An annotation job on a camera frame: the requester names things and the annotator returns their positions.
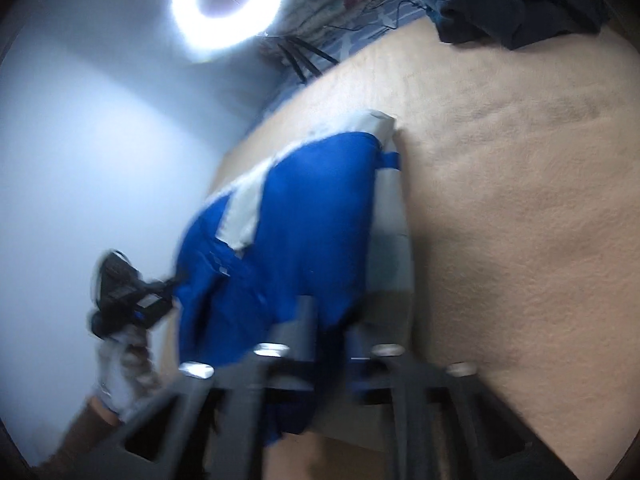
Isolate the dark blue clothes pile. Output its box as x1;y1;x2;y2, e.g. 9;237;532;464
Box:
412;0;608;51

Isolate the black tripod stand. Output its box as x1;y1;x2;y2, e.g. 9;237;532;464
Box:
260;30;336;83

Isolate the white ring light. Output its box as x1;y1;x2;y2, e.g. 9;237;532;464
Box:
171;0;287;63

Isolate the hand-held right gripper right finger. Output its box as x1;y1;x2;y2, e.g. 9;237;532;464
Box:
345;325;581;480

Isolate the black ring light cable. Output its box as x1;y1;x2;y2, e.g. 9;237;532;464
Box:
320;0;436;31

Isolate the beige and blue work jacket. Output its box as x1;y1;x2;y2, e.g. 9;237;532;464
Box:
172;109;416;448

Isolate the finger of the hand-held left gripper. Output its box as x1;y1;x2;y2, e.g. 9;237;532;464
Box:
147;272;188;297

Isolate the person's left forearm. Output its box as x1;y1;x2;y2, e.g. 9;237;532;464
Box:
45;395;131;476

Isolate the person's left hand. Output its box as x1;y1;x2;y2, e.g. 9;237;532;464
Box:
95;327;161;413

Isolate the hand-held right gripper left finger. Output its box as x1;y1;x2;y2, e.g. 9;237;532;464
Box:
75;295;321;480

